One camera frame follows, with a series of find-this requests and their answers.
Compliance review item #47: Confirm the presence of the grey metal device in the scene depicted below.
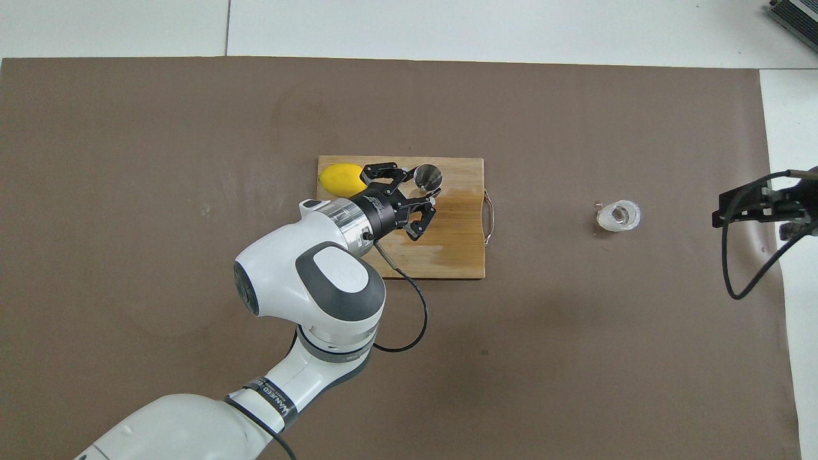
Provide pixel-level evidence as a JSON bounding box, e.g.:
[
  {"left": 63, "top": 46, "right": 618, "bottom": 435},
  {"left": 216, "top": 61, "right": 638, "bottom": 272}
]
[{"left": 766, "top": 0, "right": 818, "bottom": 47}]

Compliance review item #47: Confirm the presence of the steel double jigger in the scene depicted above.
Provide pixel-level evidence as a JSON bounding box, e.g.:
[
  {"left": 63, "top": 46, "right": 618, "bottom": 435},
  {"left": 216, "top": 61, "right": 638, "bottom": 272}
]
[{"left": 412, "top": 164, "right": 443, "bottom": 199}]

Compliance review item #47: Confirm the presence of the clear faceted glass cup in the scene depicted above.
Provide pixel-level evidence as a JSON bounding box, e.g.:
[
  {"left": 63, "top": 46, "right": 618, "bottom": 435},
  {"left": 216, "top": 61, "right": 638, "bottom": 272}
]
[{"left": 596, "top": 199, "right": 642, "bottom": 233}]

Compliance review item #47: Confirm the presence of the brown paper table mat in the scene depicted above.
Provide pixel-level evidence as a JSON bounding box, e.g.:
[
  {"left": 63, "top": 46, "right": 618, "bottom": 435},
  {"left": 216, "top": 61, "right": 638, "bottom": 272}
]
[{"left": 0, "top": 56, "right": 803, "bottom": 460}]

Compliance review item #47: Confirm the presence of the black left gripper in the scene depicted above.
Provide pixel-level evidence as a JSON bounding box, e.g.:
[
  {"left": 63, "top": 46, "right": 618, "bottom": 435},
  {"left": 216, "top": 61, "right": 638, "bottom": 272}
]
[{"left": 351, "top": 162, "right": 438, "bottom": 241}]

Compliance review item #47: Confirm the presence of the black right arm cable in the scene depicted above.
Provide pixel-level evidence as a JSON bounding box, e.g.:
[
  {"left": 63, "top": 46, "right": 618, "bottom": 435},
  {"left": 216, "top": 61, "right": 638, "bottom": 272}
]
[{"left": 721, "top": 169, "right": 818, "bottom": 300}]

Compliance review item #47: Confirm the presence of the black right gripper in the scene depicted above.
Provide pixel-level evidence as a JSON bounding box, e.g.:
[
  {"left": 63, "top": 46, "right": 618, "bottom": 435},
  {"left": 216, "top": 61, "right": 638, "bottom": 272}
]
[{"left": 714, "top": 167, "right": 818, "bottom": 238}]

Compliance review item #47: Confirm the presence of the wooden cutting board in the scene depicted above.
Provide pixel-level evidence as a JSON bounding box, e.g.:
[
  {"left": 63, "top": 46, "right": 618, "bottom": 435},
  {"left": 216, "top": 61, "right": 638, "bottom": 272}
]
[{"left": 314, "top": 155, "right": 496, "bottom": 280}]

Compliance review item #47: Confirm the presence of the yellow lemon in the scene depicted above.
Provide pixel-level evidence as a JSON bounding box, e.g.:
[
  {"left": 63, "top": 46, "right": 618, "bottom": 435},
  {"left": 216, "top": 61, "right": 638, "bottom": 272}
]
[{"left": 319, "top": 163, "right": 368, "bottom": 197}]

